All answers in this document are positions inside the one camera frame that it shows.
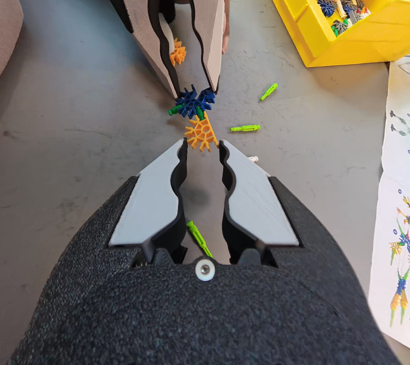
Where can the white rod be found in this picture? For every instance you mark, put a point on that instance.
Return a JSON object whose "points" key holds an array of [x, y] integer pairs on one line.
{"points": [[254, 158]]}

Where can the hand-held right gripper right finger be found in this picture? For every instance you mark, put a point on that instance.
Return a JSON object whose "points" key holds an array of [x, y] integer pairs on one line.
{"points": [[262, 211]]}

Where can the blue snowflake connector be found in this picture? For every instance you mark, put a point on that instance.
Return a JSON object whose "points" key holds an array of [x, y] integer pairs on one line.
{"points": [[206, 99], [189, 102]]}

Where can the printed instruction sheet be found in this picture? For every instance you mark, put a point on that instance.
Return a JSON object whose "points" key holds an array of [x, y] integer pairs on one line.
{"points": [[394, 163]]}

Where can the light green rod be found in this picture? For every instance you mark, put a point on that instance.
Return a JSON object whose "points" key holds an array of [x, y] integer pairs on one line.
{"points": [[245, 128], [197, 235], [269, 92]]}

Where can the person's left hand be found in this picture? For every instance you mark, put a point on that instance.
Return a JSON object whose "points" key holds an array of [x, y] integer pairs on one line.
{"points": [[226, 19]]}

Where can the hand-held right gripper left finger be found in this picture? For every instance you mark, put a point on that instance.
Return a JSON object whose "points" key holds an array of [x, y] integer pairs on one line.
{"points": [[147, 211]]}

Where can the orange fan connector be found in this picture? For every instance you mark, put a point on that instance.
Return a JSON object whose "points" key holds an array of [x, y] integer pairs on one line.
{"points": [[179, 54], [211, 129]]}

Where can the pile of toy building pieces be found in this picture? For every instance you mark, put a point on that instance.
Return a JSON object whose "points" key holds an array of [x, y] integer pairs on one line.
{"points": [[339, 6]]}

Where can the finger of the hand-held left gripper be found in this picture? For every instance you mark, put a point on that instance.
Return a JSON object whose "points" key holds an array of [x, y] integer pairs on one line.
{"points": [[208, 19], [141, 12]]}

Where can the dark green short rod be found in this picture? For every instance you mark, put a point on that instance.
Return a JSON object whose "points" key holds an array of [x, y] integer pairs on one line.
{"points": [[173, 111], [201, 113]]}

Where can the grey desk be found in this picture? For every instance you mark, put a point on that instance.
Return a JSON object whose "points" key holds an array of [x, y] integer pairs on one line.
{"points": [[80, 99]]}

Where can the yellow plastic bin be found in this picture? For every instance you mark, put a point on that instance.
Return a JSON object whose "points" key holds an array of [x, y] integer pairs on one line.
{"points": [[352, 47]]}

